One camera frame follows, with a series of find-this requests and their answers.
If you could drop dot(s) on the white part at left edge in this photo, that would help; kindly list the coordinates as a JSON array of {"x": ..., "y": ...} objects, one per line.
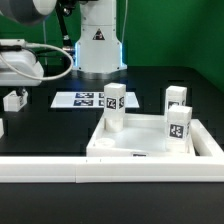
[{"x": 1, "y": 128}]

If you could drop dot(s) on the white sheet with AprilTags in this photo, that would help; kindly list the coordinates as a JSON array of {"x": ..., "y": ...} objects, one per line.
[{"x": 88, "y": 100}]

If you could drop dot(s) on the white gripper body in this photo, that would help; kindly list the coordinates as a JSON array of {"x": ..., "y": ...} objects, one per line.
[{"x": 23, "y": 61}]

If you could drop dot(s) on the white L-shaped obstacle fence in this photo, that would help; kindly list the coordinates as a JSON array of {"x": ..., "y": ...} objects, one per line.
[{"x": 208, "y": 166}]

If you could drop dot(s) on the white square tabletop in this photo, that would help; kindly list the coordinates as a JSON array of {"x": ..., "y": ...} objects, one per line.
[{"x": 142, "y": 135}]

